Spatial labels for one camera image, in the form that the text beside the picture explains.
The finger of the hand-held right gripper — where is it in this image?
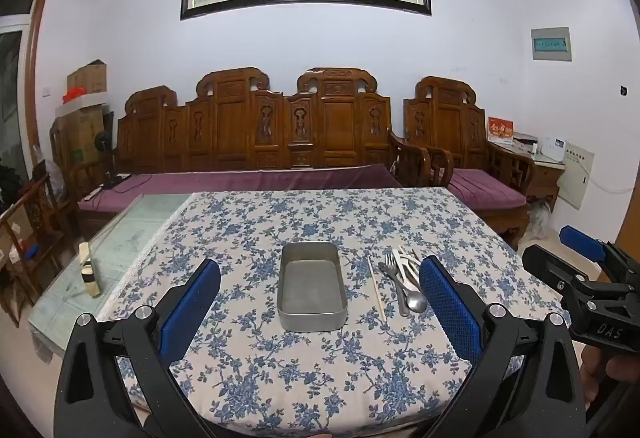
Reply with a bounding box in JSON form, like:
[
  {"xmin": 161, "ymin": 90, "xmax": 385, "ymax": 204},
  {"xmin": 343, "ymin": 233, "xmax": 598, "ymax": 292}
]
[
  {"xmin": 521, "ymin": 243, "xmax": 621, "ymax": 315},
  {"xmin": 559, "ymin": 225, "xmax": 640, "ymax": 285}
]

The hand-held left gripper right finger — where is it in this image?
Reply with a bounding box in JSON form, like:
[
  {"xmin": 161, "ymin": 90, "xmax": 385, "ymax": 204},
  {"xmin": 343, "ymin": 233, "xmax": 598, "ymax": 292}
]
[{"xmin": 419, "ymin": 255, "xmax": 587, "ymax": 438}]

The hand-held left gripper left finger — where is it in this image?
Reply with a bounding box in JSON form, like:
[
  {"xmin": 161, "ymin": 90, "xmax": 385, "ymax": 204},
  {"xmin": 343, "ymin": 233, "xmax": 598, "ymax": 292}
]
[{"xmin": 55, "ymin": 258, "xmax": 223, "ymax": 438}]

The metal spoon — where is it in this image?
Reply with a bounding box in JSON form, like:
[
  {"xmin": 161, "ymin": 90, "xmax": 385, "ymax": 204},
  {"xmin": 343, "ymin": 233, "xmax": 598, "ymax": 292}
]
[{"xmin": 377, "ymin": 262, "xmax": 429, "ymax": 314}]

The metal fork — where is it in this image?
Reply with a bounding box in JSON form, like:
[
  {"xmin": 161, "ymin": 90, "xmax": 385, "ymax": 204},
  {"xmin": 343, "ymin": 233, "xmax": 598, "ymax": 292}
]
[{"xmin": 383, "ymin": 253, "xmax": 411, "ymax": 317}]

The white plastic fork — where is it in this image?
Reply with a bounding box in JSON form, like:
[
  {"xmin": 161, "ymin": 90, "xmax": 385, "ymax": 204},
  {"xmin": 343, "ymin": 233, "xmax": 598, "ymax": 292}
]
[{"xmin": 392, "ymin": 251, "xmax": 421, "ymax": 291}]

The rectangular metal tin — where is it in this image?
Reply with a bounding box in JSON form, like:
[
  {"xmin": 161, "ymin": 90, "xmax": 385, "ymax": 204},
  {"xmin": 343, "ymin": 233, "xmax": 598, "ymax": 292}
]
[{"xmin": 277, "ymin": 241, "xmax": 349, "ymax": 333}]

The person's right hand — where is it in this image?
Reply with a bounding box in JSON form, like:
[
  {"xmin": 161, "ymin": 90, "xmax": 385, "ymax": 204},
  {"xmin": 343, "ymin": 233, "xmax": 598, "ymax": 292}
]
[{"xmin": 579, "ymin": 343, "xmax": 617, "ymax": 415}]

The clear plastic bag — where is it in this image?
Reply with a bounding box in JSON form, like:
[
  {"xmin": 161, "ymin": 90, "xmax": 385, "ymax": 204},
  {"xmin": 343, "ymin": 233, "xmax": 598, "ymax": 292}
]
[{"xmin": 527, "ymin": 204, "xmax": 553, "ymax": 240}]

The wooden side table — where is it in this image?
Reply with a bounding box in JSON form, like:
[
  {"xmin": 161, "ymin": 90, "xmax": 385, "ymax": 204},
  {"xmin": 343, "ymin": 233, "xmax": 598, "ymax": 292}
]
[{"xmin": 527, "ymin": 151, "xmax": 567, "ymax": 216}]

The white box on side table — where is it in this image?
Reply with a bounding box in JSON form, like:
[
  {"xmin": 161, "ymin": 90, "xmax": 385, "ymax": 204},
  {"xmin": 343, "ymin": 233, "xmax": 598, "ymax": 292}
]
[{"xmin": 540, "ymin": 135, "xmax": 567, "ymax": 161}]

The purple armchair cushion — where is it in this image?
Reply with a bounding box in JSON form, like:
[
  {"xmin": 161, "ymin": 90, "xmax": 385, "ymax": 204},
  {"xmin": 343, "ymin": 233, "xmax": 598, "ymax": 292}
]
[{"xmin": 447, "ymin": 168, "xmax": 528, "ymax": 210}]

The wooden block with black band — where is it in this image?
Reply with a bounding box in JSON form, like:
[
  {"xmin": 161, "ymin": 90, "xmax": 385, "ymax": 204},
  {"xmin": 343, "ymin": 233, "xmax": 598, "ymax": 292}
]
[{"xmin": 78, "ymin": 241, "xmax": 102, "ymax": 299}]

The blue floral tablecloth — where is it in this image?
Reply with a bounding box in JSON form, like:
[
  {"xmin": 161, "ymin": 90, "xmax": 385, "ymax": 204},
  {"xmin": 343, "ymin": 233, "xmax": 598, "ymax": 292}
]
[{"xmin": 95, "ymin": 188, "xmax": 572, "ymax": 438}]

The purple sofa cushion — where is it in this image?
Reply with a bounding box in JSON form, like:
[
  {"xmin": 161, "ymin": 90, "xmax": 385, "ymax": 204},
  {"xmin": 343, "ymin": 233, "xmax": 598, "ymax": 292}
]
[{"xmin": 77, "ymin": 163, "xmax": 403, "ymax": 213}]

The red gift box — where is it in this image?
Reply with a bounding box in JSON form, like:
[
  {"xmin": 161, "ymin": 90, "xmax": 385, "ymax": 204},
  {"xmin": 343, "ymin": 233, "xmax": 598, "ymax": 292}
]
[{"xmin": 487, "ymin": 117, "xmax": 515, "ymax": 142}]

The carved wooden armchair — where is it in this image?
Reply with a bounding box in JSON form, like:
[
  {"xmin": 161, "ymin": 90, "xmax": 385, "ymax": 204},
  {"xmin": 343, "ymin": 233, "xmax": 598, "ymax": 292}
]
[{"xmin": 403, "ymin": 76, "xmax": 535, "ymax": 251}]

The wooden chair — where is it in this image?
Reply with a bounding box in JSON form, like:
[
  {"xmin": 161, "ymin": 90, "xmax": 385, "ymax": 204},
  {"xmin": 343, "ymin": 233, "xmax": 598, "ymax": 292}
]
[{"xmin": 0, "ymin": 172, "xmax": 68, "ymax": 326}]

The black fan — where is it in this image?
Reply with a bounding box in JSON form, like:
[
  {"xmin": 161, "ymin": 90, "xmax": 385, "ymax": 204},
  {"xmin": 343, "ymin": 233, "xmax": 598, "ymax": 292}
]
[{"xmin": 95, "ymin": 131, "xmax": 115, "ymax": 186}]

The carved wooden sofa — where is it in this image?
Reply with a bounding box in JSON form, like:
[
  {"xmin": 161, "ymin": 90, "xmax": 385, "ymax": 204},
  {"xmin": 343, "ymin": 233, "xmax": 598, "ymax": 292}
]
[{"xmin": 70, "ymin": 66, "xmax": 432, "ymax": 229}]

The large cardboard box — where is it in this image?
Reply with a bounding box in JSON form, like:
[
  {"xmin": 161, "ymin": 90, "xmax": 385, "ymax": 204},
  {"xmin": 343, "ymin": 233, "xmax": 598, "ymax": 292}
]
[{"xmin": 50, "ymin": 107, "xmax": 107, "ymax": 166}]

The flat white box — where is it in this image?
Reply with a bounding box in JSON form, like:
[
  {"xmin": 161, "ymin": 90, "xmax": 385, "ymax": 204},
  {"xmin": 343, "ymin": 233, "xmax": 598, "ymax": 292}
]
[{"xmin": 54, "ymin": 92, "xmax": 109, "ymax": 118}]

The small cardboard box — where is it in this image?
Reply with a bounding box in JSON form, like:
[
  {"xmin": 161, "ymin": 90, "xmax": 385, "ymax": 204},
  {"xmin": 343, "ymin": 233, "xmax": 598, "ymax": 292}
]
[{"xmin": 67, "ymin": 60, "xmax": 108, "ymax": 95}]

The white wall cabinet panel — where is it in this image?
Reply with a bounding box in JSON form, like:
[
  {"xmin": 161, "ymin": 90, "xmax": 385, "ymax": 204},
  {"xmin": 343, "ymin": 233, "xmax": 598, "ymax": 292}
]
[{"xmin": 564, "ymin": 142, "xmax": 596, "ymax": 210}]

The wall electrical panel box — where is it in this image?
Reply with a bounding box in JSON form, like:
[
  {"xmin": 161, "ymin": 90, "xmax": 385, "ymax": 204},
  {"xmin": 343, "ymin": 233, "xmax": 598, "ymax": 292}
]
[{"xmin": 530, "ymin": 27, "xmax": 572, "ymax": 62}]

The wooden door frame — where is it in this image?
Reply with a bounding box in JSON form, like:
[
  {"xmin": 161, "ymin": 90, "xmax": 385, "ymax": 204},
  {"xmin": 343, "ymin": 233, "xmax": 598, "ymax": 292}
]
[{"xmin": 22, "ymin": 0, "xmax": 55, "ymax": 161}]

